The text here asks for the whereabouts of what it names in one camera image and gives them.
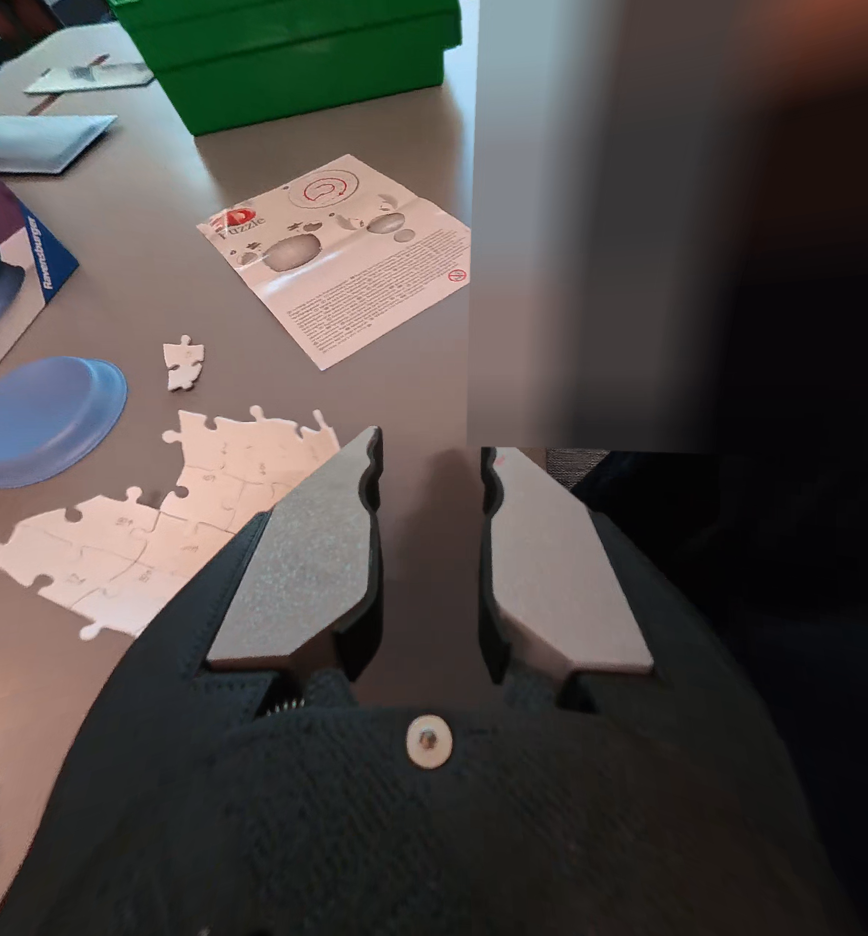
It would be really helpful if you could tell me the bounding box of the white assembled puzzle ball section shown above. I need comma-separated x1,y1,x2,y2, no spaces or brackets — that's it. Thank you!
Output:
0,406,343,642

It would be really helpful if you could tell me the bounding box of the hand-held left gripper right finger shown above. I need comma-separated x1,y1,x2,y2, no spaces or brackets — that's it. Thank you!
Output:
478,448,656,686

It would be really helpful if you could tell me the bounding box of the green plastic crate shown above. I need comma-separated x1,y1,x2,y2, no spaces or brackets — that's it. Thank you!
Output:
105,0,464,137

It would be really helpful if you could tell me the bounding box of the pale paper sheet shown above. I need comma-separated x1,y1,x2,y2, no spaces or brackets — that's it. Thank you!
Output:
24,62,155,95

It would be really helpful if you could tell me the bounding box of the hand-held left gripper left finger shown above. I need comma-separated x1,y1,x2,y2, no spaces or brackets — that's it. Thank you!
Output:
206,426,386,683

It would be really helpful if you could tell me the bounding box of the white flat base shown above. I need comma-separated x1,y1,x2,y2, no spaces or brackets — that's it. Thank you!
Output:
0,113,119,175

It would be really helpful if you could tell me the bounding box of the blue round plastic stand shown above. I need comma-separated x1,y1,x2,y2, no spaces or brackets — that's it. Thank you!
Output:
0,356,129,489

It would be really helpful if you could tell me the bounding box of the single white puzzle piece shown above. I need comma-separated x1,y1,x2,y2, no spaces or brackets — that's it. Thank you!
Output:
163,335,206,393

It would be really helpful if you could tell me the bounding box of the white printed instruction sheet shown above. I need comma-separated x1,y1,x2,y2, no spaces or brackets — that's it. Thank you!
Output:
197,154,473,371

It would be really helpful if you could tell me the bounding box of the grey office chair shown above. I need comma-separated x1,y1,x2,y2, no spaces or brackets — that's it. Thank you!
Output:
547,448,610,492

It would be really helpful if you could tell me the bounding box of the printed cardboard puzzle box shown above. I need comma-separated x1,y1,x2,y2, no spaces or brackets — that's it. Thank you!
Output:
0,150,80,403

